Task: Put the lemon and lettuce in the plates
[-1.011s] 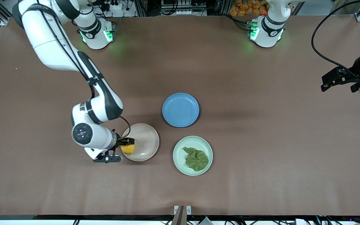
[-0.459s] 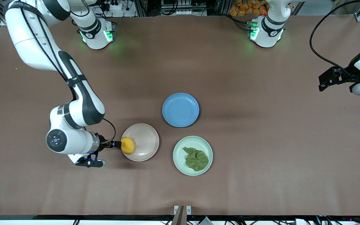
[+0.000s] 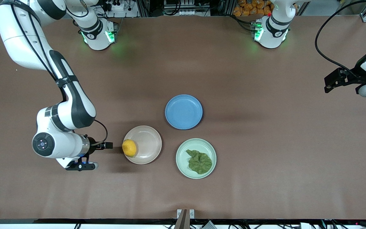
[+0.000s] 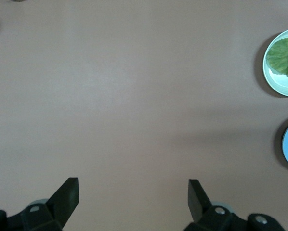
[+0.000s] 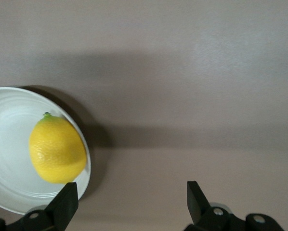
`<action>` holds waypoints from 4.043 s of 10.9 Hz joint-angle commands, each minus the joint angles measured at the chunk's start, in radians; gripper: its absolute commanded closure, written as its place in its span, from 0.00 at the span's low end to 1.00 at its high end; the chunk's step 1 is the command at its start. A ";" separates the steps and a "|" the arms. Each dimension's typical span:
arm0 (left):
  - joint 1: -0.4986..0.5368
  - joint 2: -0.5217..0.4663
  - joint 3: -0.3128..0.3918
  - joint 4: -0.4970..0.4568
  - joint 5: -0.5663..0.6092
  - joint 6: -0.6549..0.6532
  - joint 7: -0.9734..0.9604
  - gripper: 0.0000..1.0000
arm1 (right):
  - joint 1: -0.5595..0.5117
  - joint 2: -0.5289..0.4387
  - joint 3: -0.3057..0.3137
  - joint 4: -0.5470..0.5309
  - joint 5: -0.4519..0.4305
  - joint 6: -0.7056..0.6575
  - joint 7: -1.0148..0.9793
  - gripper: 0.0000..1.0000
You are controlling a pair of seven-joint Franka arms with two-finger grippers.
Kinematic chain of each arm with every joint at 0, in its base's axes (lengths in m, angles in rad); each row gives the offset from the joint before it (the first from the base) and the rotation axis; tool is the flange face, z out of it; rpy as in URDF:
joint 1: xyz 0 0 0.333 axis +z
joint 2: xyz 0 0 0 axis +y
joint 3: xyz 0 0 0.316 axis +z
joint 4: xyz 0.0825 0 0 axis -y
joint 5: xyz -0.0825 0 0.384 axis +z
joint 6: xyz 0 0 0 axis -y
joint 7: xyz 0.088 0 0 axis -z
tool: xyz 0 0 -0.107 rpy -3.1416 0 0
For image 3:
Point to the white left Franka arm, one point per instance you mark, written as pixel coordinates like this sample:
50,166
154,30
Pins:
270,31

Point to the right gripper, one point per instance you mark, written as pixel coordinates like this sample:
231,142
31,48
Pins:
92,144

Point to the pink plate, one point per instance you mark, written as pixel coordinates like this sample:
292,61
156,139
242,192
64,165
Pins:
148,144

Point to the blue plate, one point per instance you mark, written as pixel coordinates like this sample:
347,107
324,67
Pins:
183,112

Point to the metal table edge bracket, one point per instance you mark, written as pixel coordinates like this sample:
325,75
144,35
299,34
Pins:
185,218

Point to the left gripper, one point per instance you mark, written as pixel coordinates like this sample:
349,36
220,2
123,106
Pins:
352,77

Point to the orange snack packets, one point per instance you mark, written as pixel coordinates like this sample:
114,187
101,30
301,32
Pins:
249,8

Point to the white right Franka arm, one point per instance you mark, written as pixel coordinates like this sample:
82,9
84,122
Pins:
21,41

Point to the white power strip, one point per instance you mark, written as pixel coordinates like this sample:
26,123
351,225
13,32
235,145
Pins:
115,7

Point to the green plate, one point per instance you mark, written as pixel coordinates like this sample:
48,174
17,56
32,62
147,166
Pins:
183,159

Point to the yellow lemon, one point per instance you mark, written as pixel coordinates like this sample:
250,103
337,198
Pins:
129,148

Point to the green lettuce leaf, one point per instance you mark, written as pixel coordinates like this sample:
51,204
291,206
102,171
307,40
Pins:
200,163

